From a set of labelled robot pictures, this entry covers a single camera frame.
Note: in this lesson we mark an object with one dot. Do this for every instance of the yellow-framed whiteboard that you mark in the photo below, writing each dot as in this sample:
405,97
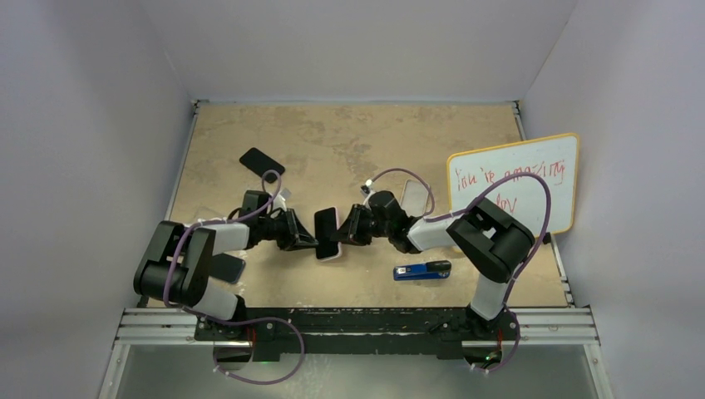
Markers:
553,158

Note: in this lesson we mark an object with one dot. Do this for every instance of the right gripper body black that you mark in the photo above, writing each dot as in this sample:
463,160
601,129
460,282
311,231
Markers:
381,229

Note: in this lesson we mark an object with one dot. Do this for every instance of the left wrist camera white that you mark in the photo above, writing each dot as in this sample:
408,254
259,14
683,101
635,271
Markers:
283,198

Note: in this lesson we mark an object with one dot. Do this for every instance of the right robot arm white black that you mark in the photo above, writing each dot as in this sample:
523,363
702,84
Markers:
495,243

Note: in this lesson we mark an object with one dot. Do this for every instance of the white phone case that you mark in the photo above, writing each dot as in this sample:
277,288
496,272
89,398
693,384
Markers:
414,198

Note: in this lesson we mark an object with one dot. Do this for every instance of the blue-edged phone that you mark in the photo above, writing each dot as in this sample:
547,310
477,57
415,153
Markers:
227,268

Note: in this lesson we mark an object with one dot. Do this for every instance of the blue black stapler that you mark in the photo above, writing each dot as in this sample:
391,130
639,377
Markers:
429,270

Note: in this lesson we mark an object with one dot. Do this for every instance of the pink phone case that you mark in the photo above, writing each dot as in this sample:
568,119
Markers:
337,248

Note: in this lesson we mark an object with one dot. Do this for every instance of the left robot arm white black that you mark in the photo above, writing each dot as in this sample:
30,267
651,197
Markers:
175,267

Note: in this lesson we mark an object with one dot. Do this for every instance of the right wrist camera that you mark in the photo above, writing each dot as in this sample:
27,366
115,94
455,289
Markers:
367,188

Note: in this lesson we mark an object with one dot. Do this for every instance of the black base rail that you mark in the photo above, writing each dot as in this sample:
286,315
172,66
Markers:
453,333

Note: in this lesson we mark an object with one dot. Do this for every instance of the clear phone case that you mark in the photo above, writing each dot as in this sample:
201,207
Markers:
203,213

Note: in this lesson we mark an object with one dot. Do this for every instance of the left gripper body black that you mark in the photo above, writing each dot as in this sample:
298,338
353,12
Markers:
276,229

